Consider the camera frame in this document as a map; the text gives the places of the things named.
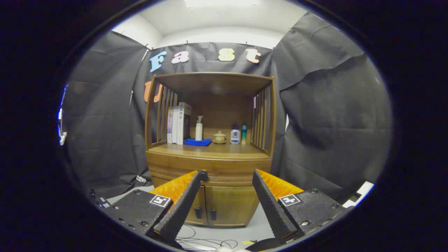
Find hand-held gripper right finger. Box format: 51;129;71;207
252;169;352;241

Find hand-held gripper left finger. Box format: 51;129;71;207
100;170;209;251

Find wooden drawer with black knob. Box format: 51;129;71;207
147;159;273;187

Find wooden cabinet door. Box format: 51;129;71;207
150;177;208;226
205;185;261;228

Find wooden countertop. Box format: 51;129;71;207
147;138;272;161

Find wooden cabinet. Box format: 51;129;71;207
145;72;277;228

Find white pump bottle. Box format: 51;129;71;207
195;115;204;141

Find black electronic device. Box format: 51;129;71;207
89;189;112;210

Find white book with dark cover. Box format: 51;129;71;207
177;102;192;145

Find plain white book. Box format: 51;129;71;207
171;106;179;144

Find pale purple book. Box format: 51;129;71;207
167;107;174;143

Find white flat board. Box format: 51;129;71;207
343;181;375;209

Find white object with blue edge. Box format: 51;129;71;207
57;84;68;146

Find black floor cables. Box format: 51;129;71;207
175;224;238;251

